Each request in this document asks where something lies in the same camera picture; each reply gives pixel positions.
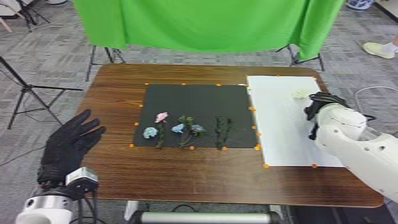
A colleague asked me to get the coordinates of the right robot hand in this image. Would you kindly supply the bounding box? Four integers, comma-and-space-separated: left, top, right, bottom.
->
303, 91, 354, 122

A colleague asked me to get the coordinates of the white sheet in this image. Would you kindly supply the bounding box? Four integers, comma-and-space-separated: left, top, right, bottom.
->
246, 75, 347, 169

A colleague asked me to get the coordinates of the grey floor cable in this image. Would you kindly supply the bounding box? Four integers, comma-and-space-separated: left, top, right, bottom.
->
353, 85, 398, 135

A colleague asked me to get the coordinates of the pink flower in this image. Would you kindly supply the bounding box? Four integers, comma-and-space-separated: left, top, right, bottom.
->
154, 111, 173, 150

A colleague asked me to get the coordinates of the dark mat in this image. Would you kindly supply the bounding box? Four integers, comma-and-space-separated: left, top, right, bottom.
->
132, 83, 262, 149

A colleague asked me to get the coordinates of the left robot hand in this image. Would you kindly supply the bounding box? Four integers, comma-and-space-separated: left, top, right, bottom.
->
36, 108, 109, 191

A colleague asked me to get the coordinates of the black cloth stand leg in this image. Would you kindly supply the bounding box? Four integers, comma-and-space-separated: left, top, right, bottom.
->
84, 44, 129, 83
274, 43, 328, 72

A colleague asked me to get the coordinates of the pale blue flower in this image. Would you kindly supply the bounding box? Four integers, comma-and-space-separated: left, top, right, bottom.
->
141, 126, 161, 140

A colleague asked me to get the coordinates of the white flower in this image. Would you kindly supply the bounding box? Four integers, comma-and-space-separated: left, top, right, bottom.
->
290, 87, 312, 100

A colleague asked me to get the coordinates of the green sprig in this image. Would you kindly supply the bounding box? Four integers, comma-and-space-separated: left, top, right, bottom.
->
177, 115, 198, 141
214, 115, 235, 151

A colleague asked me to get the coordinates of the pale grey bar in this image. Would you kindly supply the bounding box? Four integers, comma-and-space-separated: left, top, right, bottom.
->
138, 211, 276, 224

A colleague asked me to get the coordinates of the person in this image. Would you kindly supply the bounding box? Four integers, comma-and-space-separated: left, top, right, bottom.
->
361, 34, 398, 61

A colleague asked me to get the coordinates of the black tripod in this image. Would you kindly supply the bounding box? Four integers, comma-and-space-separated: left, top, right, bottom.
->
0, 55, 86, 131

